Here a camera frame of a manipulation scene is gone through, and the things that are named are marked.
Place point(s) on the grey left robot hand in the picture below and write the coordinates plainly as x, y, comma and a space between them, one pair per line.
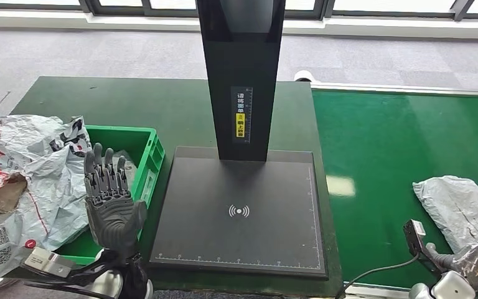
111, 214

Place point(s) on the grey parcel bag red stripe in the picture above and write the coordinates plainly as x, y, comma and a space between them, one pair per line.
128, 165

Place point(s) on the grey parcel bag torn hole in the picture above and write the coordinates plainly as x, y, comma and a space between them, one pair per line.
49, 198

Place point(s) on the plain grey parcel bag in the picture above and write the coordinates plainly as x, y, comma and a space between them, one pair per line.
449, 202

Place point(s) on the black inbound scanner machine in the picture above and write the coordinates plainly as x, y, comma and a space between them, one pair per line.
239, 185

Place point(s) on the green conveyor belt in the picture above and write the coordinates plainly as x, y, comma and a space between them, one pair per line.
387, 136

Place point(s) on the green plastic crate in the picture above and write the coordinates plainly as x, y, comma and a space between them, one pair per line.
148, 165

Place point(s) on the black yellow label sticker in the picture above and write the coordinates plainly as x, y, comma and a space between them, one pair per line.
241, 124

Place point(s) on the white window sill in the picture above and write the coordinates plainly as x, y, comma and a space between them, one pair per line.
99, 20

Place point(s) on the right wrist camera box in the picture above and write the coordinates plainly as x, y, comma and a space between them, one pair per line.
414, 237

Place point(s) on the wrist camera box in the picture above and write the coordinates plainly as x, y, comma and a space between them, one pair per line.
47, 262
414, 237

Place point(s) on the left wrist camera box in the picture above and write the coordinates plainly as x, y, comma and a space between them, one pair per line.
47, 262

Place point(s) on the dark window frame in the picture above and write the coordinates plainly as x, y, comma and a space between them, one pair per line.
144, 9

